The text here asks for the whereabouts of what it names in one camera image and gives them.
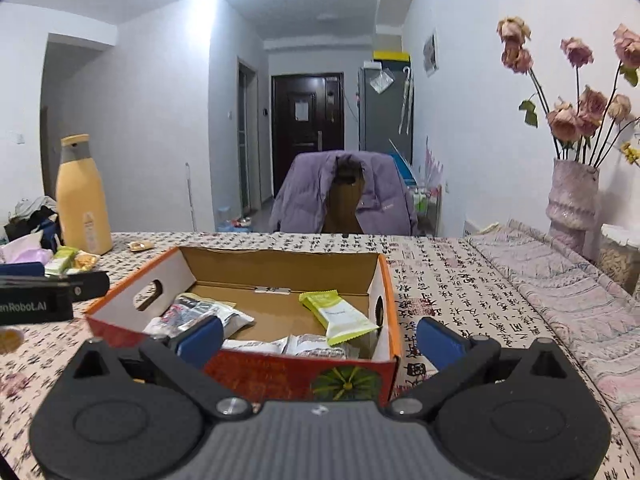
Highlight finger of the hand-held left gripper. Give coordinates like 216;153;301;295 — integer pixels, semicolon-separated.
0;262;111;302

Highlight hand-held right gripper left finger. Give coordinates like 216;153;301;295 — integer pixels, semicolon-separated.
65;316;253;420

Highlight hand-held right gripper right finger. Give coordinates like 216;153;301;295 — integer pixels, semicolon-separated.
384;316;583;421

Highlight plain white packet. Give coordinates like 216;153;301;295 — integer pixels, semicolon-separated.
286;334;347;359
221;337;290;356

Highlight red cardboard box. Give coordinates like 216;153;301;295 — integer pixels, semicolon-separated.
84;246;402;406

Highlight lime green packet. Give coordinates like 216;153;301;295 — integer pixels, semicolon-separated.
299;291;380;347

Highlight small green packet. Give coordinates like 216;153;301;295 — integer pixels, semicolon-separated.
45;247;79;276

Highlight round tan fruit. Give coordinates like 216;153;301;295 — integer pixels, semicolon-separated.
0;327;24;356

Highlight purple tissue pack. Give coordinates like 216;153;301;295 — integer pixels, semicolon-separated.
0;232;54;266

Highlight yellow thermos bottle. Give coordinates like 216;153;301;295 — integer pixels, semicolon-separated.
56;134;114;256

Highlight pile of dark clothes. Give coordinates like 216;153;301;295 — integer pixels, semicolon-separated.
4;196;62;252

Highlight pink folded cloth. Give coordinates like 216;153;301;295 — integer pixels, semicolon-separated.
467;219;640;443

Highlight brown chair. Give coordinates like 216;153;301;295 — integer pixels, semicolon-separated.
322;155;366;235

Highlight purple jacket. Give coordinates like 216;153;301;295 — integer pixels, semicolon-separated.
269;150;419;235

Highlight pink folding rack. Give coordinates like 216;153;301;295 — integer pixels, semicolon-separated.
424;136;444;187

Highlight pink ceramic vase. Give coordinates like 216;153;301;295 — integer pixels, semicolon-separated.
545;158;600;257

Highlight clear jar with white lid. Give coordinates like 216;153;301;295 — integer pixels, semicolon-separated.
598;223;640;297

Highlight side room door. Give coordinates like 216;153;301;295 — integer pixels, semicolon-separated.
237;59;259;217

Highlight dark entrance door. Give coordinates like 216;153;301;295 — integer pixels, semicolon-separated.
271;72;345;199

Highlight grey refrigerator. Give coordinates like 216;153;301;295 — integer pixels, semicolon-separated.
357;65;414;154

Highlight white hanging umbrella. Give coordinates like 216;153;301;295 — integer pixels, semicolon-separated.
398;65;415;135

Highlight dried pink roses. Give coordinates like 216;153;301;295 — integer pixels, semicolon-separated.
497;16;640;167

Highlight yellow flower branches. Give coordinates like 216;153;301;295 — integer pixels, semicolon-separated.
620;129;640;166

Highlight white mop handle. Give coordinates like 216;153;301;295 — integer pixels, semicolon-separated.
184;162;196;234

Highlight wall picture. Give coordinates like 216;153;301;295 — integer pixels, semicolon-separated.
423;29;440;77

